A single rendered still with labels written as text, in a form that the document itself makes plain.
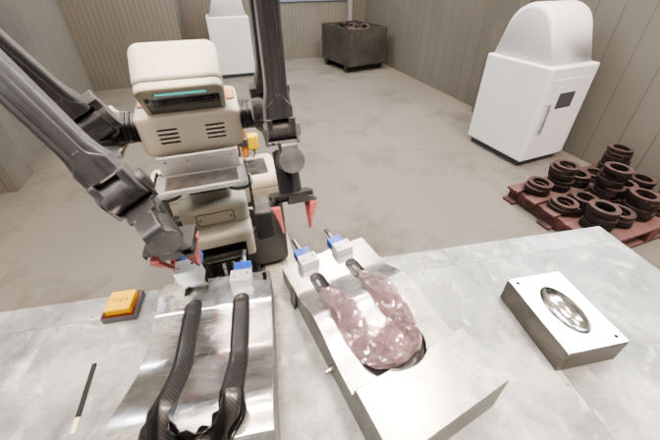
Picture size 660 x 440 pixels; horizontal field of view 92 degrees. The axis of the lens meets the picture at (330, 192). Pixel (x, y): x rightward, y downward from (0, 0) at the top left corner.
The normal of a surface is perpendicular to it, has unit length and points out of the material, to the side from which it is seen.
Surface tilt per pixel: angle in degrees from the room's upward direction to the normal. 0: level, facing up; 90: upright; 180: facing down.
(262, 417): 7
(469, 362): 0
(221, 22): 90
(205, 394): 23
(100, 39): 90
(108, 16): 90
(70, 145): 74
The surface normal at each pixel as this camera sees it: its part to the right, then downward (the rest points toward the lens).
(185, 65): 0.21, -0.25
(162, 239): 0.61, 0.50
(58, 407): 0.00, -0.82
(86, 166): 0.47, 0.24
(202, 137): 0.32, 0.65
